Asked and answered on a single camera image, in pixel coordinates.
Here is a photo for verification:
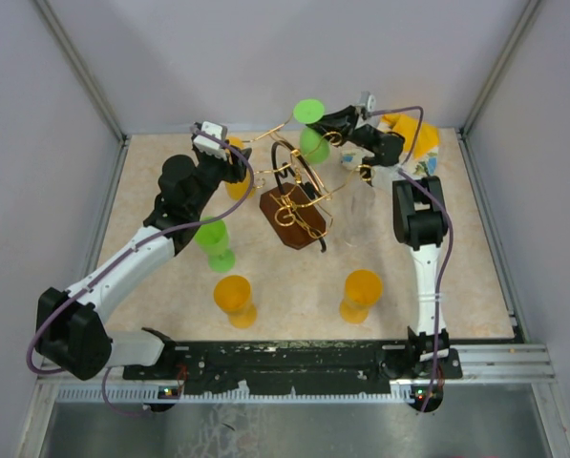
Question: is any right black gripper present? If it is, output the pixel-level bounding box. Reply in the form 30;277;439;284
305;108;380;154

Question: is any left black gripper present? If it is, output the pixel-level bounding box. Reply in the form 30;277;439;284
190;136;251;216

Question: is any orange wine glass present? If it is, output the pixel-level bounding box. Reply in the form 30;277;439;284
339;269;383;324
213;275;257;329
225;136;254;200

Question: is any green wine glass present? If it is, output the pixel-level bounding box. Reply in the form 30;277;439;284
194;217;236;273
292;98;330;164

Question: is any gold wire wine glass rack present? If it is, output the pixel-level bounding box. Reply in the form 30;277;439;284
243;122;371;253

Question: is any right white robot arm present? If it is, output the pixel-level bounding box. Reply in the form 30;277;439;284
306;103;454;378

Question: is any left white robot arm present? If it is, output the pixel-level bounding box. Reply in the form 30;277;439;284
26;147;252;381

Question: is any clear wine glass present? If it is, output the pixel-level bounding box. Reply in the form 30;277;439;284
342;183;375;247

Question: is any crumpled floral yellow cloth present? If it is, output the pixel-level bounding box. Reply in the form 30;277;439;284
339;113;440;177

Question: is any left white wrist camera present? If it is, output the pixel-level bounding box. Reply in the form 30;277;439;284
192;121;228;160

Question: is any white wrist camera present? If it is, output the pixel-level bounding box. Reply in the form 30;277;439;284
356;91;376;118
192;121;228;160

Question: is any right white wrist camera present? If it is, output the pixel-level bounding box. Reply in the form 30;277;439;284
356;91;376;118

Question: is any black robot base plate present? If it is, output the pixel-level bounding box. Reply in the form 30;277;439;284
121;339;463;396

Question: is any white slotted cable duct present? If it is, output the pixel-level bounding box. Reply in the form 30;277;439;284
54;384;441;406

